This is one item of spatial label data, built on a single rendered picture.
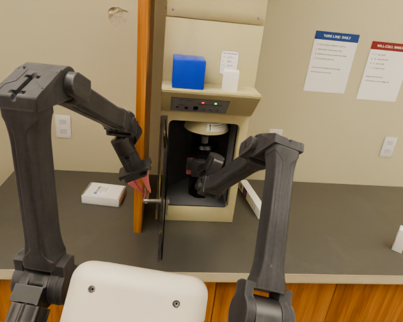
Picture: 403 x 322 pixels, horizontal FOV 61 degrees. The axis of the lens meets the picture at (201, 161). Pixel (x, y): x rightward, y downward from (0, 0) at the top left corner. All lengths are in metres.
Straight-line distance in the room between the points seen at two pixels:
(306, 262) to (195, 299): 0.88
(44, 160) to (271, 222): 0.43
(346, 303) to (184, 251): 0.66
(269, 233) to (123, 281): 0.31
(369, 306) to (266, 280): 0.94
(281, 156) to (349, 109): 1.18
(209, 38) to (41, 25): 0.79
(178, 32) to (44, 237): 0.77
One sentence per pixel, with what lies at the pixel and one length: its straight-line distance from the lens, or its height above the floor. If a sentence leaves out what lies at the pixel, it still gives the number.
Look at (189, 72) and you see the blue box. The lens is 1.10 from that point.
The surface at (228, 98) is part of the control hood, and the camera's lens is 1.13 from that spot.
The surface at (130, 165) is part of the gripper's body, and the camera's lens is 1.04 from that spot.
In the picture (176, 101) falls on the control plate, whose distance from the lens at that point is 1.15.
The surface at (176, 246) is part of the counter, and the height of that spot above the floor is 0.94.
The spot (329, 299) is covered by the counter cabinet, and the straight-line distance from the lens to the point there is 1.49.
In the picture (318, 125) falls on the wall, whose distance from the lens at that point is 1.87.
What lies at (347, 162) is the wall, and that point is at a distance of 2.03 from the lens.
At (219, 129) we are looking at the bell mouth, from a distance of 1.30.
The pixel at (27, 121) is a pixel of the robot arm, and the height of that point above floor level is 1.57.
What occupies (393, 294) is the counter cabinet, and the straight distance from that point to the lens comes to 1.60.
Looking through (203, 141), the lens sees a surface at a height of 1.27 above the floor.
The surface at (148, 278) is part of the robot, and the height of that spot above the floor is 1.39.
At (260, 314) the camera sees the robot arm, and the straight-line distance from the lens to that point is 0.68.
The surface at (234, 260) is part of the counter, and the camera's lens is 1.28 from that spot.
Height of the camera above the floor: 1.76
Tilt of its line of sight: 25 degrees down
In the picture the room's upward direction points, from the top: 6 degrees clockwise
